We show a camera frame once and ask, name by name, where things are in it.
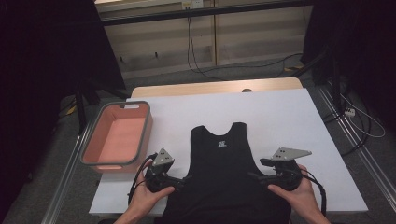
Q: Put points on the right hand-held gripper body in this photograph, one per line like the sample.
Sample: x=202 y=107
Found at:
x=288 y=177

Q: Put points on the round table grommet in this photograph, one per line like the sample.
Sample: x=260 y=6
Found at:
x=247 y=90

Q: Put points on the black stand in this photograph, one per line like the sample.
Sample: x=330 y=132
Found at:
x=335 y=87
x=81 y=109

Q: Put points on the aluminium floor rail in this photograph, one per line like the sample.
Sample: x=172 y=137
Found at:
x=62 y=186
x=373 y=174

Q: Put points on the wooden table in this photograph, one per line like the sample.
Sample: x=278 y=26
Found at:
x=218 y=87

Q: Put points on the black metal crossbar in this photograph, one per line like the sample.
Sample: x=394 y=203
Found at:
x=199 y=12

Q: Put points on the white wall socket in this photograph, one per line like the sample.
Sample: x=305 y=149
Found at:
x=193 y=4

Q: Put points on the pink basket with grey rim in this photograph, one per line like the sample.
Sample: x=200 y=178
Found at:
x=124 y=137

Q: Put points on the black vest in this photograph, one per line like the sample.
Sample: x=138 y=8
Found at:
x=221 y=174

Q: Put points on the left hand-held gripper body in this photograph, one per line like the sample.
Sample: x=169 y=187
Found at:
x=158 y=179

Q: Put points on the black curtain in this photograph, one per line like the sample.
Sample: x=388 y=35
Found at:
x=37 y=77
x=367 y=46

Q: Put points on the person's right hand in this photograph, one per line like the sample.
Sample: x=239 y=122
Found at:
x=303 y=199

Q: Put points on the white power strip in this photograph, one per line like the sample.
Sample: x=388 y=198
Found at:
x=349 y=112

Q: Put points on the person's left hand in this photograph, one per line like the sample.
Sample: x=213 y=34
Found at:
x=144 y=202

